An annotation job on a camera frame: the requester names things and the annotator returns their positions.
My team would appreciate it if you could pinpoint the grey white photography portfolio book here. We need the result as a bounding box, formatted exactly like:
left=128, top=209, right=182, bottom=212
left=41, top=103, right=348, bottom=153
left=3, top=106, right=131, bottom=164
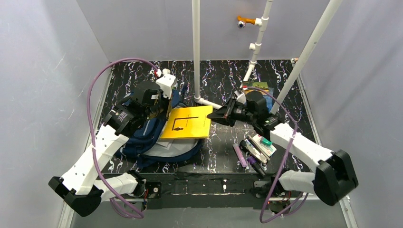
left=156, top=140, right=173, bottom=150

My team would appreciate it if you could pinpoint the pink highlighter pen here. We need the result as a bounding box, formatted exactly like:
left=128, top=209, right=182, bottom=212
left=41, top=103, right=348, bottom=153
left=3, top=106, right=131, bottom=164
left=232, top=144, right=248, bottom=168

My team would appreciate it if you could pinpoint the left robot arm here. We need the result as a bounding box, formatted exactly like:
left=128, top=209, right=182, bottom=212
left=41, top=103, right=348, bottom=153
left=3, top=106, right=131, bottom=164
left=48, top=80, right=175, bottom=217

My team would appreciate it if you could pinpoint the white PVC pipe frame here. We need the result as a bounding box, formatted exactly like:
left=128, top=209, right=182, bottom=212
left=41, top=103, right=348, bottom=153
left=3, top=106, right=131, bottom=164
left=192, top=0, right=342, bottom=109

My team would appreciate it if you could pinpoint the transparent pencil case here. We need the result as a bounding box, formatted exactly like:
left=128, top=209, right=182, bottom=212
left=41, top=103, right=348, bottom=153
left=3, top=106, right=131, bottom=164
left=246, top=135, right=277, bottom=163

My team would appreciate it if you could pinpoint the navy blue student backpack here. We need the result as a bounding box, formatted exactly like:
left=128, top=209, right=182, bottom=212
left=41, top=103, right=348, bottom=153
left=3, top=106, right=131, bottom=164
left=114, top=88, right=204, bottom=169

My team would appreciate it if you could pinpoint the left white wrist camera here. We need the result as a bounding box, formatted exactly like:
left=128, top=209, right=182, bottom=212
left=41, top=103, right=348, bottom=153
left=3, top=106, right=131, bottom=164
left=155, top=68, right=177, bottom=99

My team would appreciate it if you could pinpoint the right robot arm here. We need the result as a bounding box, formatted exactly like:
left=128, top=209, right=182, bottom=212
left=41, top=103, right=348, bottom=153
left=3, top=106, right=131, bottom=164
left=207, top=91, right=359, bottom=206

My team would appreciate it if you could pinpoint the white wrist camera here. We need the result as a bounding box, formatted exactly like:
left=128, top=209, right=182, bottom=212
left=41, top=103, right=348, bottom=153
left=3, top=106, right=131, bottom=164
left=235, top=89, right=246, bottom=105
left=155, top=68, right=177, bottom=99

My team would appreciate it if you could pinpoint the orange tap on pipe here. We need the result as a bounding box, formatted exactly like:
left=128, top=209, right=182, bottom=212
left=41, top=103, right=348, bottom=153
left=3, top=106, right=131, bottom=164
left=237, top=16, right=256, bottom=25

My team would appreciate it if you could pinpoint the black marker pen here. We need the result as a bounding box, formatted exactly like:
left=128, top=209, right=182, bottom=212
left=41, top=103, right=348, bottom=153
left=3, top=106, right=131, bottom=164
left=240, top=140, right=266, bottom=177

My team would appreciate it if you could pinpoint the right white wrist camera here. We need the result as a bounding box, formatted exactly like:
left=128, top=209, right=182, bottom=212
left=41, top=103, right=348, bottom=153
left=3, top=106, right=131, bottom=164
left=235, top=89, right=246, bottom=105

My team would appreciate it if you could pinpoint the white eraser box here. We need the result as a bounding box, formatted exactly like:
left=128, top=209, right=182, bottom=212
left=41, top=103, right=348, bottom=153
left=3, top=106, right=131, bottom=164
left=252, top=134, right=262, bottom=143

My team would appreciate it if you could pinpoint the Animal Farm paperback book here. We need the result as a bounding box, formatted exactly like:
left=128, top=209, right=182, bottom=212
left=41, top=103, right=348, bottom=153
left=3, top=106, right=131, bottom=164
left=242, top=81, right=274, bottom=111

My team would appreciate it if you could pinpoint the green pencil sharpener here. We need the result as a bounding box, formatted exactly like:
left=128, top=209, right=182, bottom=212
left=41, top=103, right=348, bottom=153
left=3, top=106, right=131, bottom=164
left=260, top=138, right=272, bottom=146

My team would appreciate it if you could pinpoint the yellow book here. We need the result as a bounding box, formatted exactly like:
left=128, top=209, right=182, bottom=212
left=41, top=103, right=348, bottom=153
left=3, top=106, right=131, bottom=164
left=160, top=105, right=213, bottom=140

